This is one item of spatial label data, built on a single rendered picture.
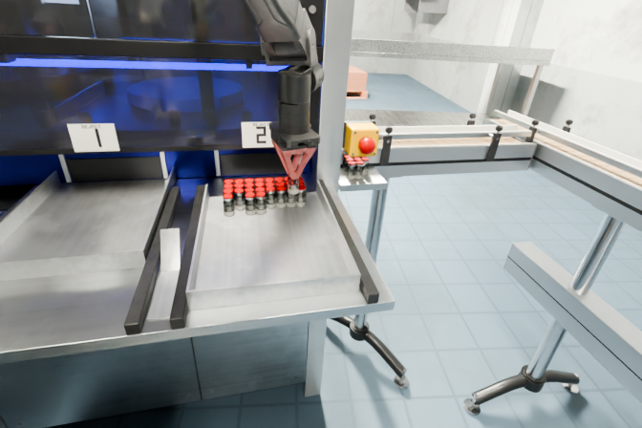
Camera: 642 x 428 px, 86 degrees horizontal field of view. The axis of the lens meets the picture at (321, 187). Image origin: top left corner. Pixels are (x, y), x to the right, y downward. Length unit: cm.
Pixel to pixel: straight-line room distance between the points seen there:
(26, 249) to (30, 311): 17
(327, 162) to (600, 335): 92
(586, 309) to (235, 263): 104
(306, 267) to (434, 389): 108
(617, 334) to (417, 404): 70
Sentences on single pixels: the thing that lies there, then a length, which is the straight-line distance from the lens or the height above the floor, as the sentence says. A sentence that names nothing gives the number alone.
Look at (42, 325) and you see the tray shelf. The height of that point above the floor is 88.
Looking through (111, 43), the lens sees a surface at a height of 120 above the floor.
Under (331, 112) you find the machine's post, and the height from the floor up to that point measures 107.
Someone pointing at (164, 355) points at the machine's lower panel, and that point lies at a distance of 124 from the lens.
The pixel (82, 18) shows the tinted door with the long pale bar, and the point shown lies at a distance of 82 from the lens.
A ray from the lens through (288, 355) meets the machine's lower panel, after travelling 129.
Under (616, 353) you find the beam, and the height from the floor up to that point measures 50.
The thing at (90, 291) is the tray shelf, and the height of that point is 88.
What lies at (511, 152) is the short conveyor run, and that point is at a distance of 126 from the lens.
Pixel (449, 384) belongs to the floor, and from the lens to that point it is 164.
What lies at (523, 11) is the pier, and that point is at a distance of 486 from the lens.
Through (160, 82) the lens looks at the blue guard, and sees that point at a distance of 79.
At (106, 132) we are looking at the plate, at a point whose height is 103.
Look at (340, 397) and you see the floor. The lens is 151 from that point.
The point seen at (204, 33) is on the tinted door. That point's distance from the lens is 78.
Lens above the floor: 128
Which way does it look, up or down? 27 degrees down
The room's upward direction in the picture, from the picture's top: 4 degrees clockwise
